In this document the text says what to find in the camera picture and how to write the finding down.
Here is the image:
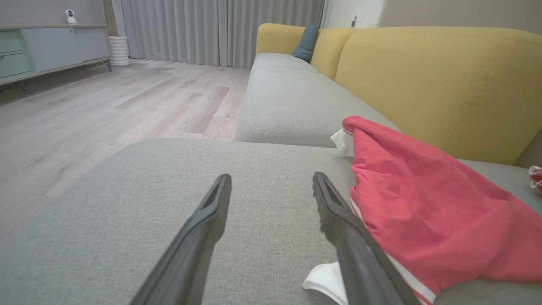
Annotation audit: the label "red jersey with black number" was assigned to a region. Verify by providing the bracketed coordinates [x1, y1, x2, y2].
[302, 116, 542, 305]

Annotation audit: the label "grey sofa seat cushion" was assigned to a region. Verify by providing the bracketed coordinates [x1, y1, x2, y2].
[235, 52, 401, 148]

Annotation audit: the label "narrow yellow sofa backrest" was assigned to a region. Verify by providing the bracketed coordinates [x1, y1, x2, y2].
[310, 27, 357, 81]

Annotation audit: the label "grey pleated curtain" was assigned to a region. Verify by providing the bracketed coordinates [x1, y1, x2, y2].
[111, 0, 325, 69]

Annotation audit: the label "teal throw pillow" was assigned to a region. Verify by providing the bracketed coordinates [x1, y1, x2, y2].
[292, 23, 320, 64]

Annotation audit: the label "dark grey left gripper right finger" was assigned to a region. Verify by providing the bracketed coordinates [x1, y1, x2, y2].
[312, 172, 420, 305]

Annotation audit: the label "red shorts with white band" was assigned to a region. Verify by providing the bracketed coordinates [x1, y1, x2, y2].
[528, 165, 542, 194]

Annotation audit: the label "large yellow sofa backrest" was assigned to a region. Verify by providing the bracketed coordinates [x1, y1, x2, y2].
[334, 26, 542, 166]

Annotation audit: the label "grey and mint TV cabinet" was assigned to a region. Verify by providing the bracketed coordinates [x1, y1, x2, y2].
[0, 24, 112, 86]

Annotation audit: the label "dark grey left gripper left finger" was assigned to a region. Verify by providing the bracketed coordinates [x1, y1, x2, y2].
[129, 173, 233, 305]

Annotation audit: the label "white ribbed plant pot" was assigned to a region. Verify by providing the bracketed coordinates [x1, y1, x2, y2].
[108, 36, 131, 67]

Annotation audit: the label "yellow sofa armrest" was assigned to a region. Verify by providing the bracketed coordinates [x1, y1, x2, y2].
[256, 23, 319, 56]

